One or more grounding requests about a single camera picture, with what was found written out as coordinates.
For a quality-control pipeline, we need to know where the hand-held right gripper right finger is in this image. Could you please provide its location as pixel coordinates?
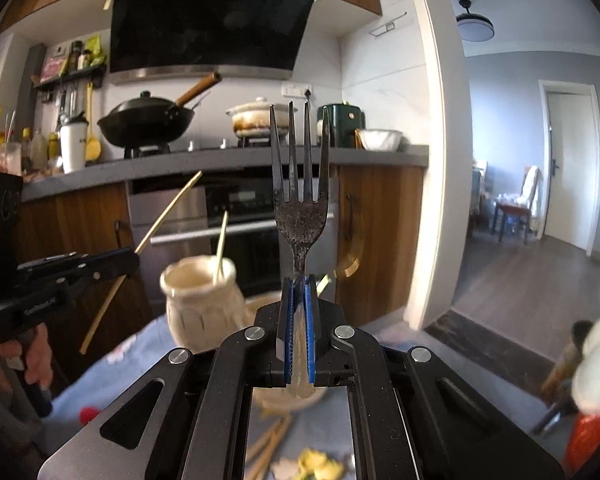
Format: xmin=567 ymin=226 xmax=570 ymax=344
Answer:
xmin=305 ymin=276 xmax=564 ymax=480

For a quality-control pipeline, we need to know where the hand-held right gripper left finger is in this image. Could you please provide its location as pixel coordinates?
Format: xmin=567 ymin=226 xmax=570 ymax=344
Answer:
xmin=37 ymin=277 xmax=296 ymax=480

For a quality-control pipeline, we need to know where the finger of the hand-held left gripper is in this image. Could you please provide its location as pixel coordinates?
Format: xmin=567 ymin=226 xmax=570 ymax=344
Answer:
xmin=12 ymin=247 xmax=142 ymax=291

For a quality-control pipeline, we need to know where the golden bamboo chopstick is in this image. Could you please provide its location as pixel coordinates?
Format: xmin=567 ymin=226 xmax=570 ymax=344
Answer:
xmin=79 ymin=170 xmax=203 ymax=356
xmin=212 ymin=211 xmax=230 ymax=286

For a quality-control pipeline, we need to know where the cream ceramic utensil holder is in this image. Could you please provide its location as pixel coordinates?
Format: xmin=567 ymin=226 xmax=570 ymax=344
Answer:
xmin=160 ymin=254 xmax=254 ymax=356

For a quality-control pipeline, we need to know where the silver metal fork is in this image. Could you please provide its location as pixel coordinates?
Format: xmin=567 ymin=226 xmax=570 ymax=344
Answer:
xmin=270 ymin=101 xmax=331 ymax=400

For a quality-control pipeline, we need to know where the person's left forearm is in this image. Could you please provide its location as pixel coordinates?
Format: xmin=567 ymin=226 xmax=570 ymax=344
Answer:
xmin=0 ymin=366 xmax=43 ymax=461

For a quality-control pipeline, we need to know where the person's left hand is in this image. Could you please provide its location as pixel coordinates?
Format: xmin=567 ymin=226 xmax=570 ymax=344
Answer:
xmin=0 ymin=327 xmax=56 ymax=402

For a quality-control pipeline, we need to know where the white tumbler with black lid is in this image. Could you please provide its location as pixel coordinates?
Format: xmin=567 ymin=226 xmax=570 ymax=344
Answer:
xmin=59 ymin=114 xmax=89 ymax=174

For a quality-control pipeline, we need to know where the yellow hanging spatula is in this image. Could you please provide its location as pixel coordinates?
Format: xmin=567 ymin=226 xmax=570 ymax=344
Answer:
xmin=84 ymin=81 xmax=102 ymax=162

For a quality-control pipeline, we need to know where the blue printed blanket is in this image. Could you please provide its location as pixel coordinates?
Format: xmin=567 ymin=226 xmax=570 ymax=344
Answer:
xmin=45 ymin=310 xmax=573 ymax=480

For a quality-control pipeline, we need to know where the white bowl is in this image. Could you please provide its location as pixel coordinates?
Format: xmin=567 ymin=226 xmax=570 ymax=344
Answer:
xmin=355 ymin=128 xmax=404 ymax=152

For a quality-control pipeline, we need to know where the white clay pot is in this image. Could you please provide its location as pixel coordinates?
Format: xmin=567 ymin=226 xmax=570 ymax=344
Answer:
xmin=225 ymin=97 xmax=287 ymax=140

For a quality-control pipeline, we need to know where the dark green kitchen appliance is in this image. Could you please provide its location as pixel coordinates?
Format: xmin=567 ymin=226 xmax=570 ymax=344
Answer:
xmin=316 ymin=103 xmax=367 ymax=149

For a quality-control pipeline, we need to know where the chair with white cloth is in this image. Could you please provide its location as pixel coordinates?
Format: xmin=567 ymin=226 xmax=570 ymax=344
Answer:
xmin=494 ymin=164 xmax=542 ymax=244

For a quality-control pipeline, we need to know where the black range hood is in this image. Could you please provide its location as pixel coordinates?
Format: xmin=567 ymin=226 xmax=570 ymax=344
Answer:
xmin=109 ymin=0 xmax=324 ymax=86

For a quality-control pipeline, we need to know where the orange object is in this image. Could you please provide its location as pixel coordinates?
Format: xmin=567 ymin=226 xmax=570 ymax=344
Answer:
xmin=561 ymin=409 xmax=600 ymax=480

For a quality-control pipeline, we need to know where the white door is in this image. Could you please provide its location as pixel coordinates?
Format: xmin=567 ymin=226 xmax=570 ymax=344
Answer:
xmin=539 ymin=80 xmax=600 ymax=252

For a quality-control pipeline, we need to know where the round ceiling lamp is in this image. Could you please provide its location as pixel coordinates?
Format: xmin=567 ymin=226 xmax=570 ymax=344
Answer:
xmin=455 ymin=0 xmax=496 ymax=42

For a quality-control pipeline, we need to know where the black wok with wooden handle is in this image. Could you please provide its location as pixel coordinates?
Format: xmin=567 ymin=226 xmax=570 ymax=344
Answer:
xmin=97 ymin=72 xmax=223 ymax=149

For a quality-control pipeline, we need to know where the black wall spice shelf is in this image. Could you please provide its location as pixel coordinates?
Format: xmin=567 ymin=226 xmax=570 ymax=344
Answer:
xmin=33 ymin=34 xmax=109 ymax=93

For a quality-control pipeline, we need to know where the wall towel rack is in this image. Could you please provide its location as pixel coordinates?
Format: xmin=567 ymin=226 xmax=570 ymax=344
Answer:
xmin=369 ymin=11 xmax=409 ymax=39

